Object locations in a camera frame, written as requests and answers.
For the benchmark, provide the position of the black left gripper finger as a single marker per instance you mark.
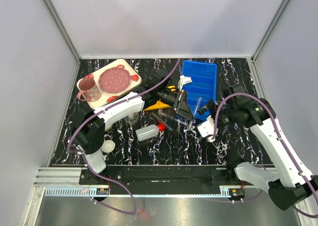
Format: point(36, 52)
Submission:
point(181, 106)
point(191, 122)

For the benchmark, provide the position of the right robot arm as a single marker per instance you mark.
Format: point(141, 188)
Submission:
point(293, 181)

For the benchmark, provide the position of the beige ceramic mortar bowl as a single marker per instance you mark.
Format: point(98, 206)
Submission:
point(108, 126)

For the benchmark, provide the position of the yellow test tube rack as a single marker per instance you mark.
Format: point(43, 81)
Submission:
point(158, 105)

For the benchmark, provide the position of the pink polka dot plate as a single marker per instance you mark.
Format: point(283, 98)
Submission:
point(114, 80)

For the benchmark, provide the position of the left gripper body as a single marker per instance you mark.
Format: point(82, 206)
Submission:
point(169, 98)

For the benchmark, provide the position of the clear test tube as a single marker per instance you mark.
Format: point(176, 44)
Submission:
point(197, 106)
point(161, 121)
point(173, 118)

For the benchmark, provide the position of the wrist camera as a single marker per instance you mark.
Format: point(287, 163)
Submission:
point(208, 130)
point(183, 80)

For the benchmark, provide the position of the white wash bottle red cap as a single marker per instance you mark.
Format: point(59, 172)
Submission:
point(149, 131)

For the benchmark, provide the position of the pink mug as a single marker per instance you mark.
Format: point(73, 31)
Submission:
point(88, 90)

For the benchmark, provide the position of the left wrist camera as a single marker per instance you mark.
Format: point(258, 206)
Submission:
point(183, 80)

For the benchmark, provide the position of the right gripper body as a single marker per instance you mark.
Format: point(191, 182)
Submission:
point(225, 117)

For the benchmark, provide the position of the blue divided plastic bin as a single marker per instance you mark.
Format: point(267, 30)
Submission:
point(204, 82)

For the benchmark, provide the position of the white round lid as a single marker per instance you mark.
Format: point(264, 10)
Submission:
point(108, 146)

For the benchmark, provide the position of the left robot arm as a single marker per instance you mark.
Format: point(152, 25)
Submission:
point(89, 134)

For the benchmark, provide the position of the clear glass stoppered flask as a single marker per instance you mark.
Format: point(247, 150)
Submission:
point(132, 118)

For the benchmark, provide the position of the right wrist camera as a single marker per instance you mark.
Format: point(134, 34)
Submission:
point(208, 130)

